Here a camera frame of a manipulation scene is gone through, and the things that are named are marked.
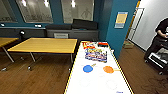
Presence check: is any dark low sofa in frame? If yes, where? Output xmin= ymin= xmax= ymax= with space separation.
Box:
xmin=0 ymin=26 xmax=47 ymax=38

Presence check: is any yellow white air hockey table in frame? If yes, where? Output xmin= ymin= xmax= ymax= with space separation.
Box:
xmin=63 ymin=40 xmax=135 ymax=94

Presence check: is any yellow framed wall sign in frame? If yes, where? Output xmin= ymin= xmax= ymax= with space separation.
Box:
xmin=114 ymin=11 xmax=129 ymax=30

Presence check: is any yellow wooden table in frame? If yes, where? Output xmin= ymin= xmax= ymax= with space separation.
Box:
xmin=0 ymin=37 xmax=19 ymax=63
xmin=7 ymin=37 xmax=79 ymax=70

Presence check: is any interior glass window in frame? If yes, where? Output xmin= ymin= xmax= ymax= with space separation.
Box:
xmin=0 ymin=0 xmax=17 ymax=24
xmin=15 ymin=0 xmax=54 ymax=24
xmin=60 ymin=0 xmax=96 ymax=25

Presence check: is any orange disc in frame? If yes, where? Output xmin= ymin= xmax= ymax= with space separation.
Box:
xmin=102 ymin=65 xmax=121 ymax=75

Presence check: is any cardboard box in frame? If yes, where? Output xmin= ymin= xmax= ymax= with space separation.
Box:
xmin=122 ymin=40 xmax=135 ymax=49

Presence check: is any person in black shirt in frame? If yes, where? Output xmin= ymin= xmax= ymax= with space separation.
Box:
xmin=144 ymin=17 xmax=168 ymax=61

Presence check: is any grey white box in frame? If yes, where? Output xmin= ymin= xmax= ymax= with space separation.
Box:
xmin=53 ymin=32 xmax=69 ymax=39

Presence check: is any red black box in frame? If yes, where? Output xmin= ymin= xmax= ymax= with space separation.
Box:
xmin=97 ymin=41 xmax=110 ymax=47

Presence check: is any black wheeled cart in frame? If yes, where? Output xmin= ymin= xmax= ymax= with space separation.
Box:
xmin=146 ymin=49 xmax=168 ymax=75

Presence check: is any blue disc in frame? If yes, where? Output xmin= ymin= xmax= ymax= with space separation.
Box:
xmin=82 ymin=63 xmax=98 ymax=74

